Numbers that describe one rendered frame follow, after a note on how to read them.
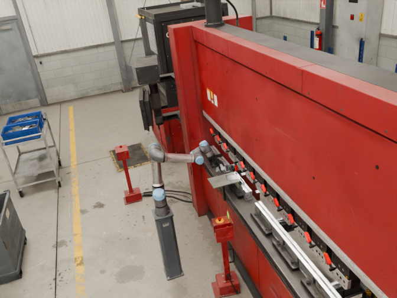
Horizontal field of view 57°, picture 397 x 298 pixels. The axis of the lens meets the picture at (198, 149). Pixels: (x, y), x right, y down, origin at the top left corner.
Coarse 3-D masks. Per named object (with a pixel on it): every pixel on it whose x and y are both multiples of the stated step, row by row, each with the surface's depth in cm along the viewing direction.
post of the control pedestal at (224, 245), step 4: (224, 244) 331; (224, 248) 333; (224, 252) 335; (228, 252) 336; (224, 256) 337; (228, 256) 338; (224, 260) 339; (228, 260) 340; (224, 264) 342; (228, 264) 342; (224, 268) 344; (228, 268) 344; (224, 272) 346; (228, 272) 346; (224, 276) 351
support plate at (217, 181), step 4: (232, 172) 357; (216, 176) 354; (220, 176) 353; (224, 176) 352; (212, 180) 348; (216, 180) 347; (220, 180) 346; (224, 180) 345; (228, 180) 345; (232, 180) 344; (236, 180) 343; (212, 184) 341; (216, 184) 340; (220, 184) 340; (224, 184) 339; (228, 184) 340
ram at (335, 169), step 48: (240, 96) 285; (288, 96) 212; (240, 144) 311; (288, 144) 226; (336, 144) 177; (384, 144) 146; (288, 192) 241; (336, 192) 187; (384, 192) 152; (336, 240) 197; (384, 240) 159; (384, 288) 167
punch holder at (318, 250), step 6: (312, 234) 222; (312, 240) 224; (318, 240) 216; (318, 246) 218; (324, 246) 212; (318, 252) 219; (330, 252) 212; (318, 258) 221; (324, 258) 214; (330, 258) 215
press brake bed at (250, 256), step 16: (208, 176) 406; (208, 192) 424; (224, 208) 367; (240, 224) 326; (240, 240) 338; (256, 240) 295; (240, 256) 352; (256, 256) 303; (240, 272) 368; (256, 272) 313; (272, 272) 274; (256, 288) 348; (288, 288) 251
